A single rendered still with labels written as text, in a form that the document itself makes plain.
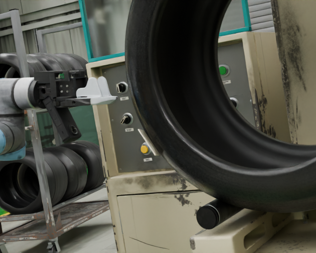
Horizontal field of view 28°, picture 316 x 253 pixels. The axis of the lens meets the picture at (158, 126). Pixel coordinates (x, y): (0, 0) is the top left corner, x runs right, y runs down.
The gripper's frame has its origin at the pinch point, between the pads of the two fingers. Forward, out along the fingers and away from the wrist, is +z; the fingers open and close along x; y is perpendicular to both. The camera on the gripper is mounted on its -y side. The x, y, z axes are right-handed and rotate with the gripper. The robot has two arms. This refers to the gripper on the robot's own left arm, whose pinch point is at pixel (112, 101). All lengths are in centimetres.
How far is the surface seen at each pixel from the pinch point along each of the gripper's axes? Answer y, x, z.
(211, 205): -18.7, -10.1, 27.2
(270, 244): -29.6, 4.0, 33.2
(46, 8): 108, 849, -695
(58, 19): 86, 847, -668
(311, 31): 12.7, 25.8, 36.6
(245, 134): -8.9, 15.4, 24.3
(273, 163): -15.1, 14.9, 30.7
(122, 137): -16, 54, -33
